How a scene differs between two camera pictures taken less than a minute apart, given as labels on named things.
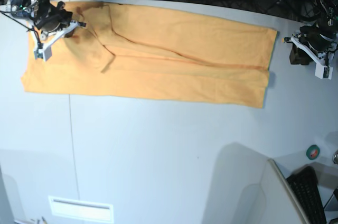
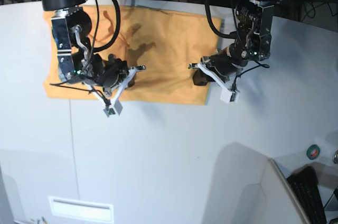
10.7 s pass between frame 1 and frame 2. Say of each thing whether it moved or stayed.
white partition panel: stayed
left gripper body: moved
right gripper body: moved
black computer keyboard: stayed
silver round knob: stayed
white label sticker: stayed
